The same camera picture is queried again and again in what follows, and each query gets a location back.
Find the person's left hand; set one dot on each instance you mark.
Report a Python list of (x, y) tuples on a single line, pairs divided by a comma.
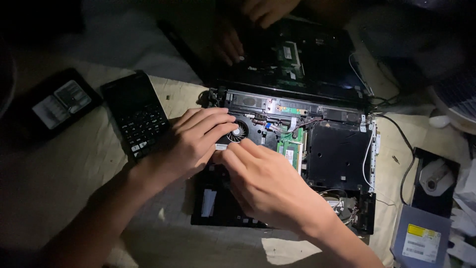
[(186, 141)]

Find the person's right hand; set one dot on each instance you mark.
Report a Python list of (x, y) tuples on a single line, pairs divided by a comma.
[(275, 190)]

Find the person's right fingers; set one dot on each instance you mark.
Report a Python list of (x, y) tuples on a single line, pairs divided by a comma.
[(241, 158)]

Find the black laptop cooling fan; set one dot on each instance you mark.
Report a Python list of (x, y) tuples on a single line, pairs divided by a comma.
[(240, 134)]

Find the green memory module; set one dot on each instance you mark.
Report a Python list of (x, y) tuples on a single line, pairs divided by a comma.
[(292, 152)]

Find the black disassembled laptop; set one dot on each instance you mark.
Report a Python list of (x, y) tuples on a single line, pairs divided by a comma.
[(334, 152)]

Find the black calculator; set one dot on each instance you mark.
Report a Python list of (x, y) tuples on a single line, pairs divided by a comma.
[(135, 113)]

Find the cream table cloth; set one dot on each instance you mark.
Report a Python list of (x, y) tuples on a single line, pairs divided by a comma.
[(93, 175)]

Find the small metal screw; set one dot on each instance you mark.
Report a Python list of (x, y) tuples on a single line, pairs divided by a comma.
[(395, 159)]

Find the black device with white labels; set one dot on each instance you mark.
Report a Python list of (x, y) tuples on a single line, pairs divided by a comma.
[(55, 102)]

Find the grey optical disc drive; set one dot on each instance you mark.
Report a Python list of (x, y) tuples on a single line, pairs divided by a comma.
[(424, 230)]

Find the white rounded object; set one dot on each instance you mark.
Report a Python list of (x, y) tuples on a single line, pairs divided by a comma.
[(439, 121)]

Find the white electric fan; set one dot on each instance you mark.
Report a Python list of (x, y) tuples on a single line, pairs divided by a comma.
[(457, 100)]

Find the crumpled white paper heap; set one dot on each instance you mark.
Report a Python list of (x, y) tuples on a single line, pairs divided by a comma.
[(465, 208)]

